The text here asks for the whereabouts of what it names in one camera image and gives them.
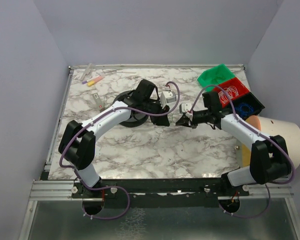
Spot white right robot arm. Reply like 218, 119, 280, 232
176, 91, 295, 187

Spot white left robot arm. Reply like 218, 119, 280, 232
58, 79, 178, 188

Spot red plastic bin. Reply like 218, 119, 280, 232
213, 77, 250, 107

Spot green plastic bin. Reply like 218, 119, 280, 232
197, 64, 235, 87

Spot black plastic bin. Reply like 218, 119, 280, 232
232, 92, 265, 120

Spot purple yellow pink markers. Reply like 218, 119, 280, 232
82, 76, 105, 87

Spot clear plastic tube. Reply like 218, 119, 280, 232
81, 63, 93, 82

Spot large white cylinder bucket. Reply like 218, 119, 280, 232
236, 114, 300, 175

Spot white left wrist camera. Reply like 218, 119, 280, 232
159, 90, 177, 107

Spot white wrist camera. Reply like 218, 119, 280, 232
159, 90, 177, 107
179, 103, 193, 119

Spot black cable spool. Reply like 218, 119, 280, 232
112, 90, 149, 128

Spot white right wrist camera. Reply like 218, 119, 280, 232
179, 103, 193, 119

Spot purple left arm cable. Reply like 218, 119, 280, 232
58, 81, 181, 221

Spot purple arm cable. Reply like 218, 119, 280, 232
187, 84, 296, 219
58, 81, 181, 221

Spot white wires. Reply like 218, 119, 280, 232
216, 85, 241, 103

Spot blue wires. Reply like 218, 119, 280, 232
234, 101, 256, 117

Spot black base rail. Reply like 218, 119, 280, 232
71, 177, 249, 209

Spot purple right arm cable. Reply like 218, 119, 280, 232
187, 84, 296, 219

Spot aluminium frame rail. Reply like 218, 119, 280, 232
18, 66, 73, 240

